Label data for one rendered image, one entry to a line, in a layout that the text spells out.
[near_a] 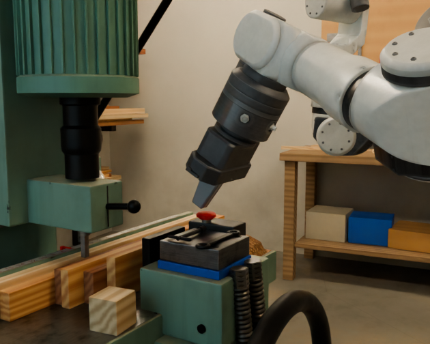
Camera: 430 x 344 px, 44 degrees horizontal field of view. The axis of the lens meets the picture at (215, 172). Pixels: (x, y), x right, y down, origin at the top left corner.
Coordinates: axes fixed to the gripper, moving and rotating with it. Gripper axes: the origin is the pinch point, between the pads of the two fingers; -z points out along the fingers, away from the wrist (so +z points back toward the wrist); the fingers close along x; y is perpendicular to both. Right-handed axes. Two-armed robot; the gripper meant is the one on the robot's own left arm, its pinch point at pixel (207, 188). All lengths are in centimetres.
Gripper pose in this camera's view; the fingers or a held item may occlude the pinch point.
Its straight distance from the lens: 79.8
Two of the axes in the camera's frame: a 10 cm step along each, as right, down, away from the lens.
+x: 5.2, -1.2, 8.4
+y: -7.4, -5.5, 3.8
